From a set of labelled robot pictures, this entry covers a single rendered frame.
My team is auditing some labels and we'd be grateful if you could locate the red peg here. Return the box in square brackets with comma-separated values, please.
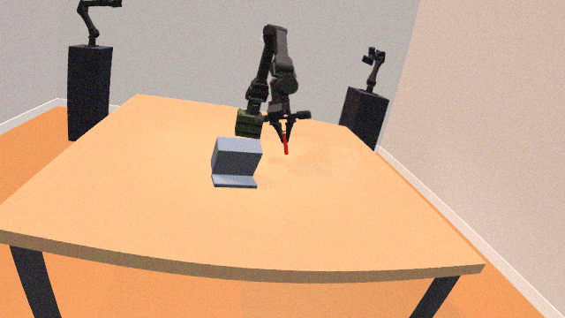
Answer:
[282, 131, 289, 155]

